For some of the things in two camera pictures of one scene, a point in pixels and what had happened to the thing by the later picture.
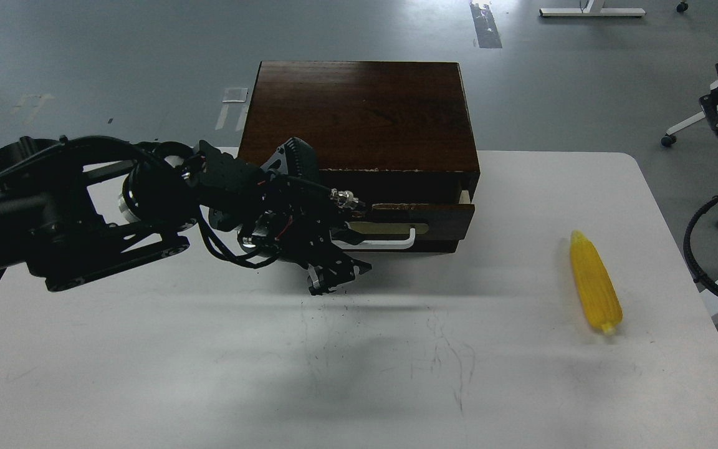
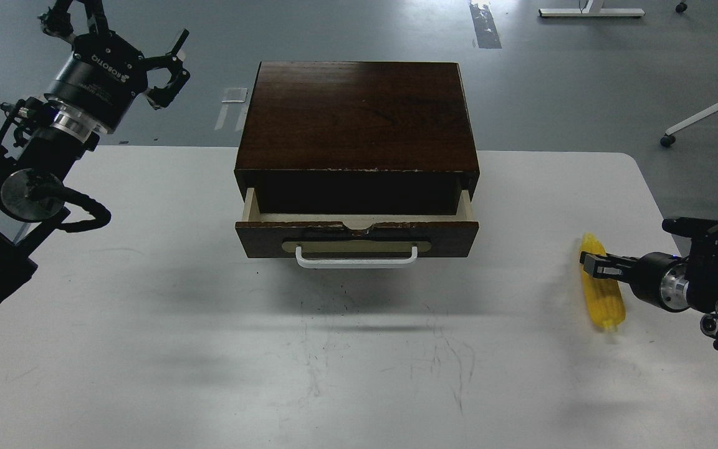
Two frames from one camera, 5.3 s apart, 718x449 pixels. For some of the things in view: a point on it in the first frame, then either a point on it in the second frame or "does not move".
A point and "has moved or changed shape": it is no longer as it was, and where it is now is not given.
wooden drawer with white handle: (407, 228) has moved or changed shape
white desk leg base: (593, 8) does not move
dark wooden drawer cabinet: (381, 132) does not move
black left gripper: (282, 211) -> (103, 75)
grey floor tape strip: (486, 30) does not move
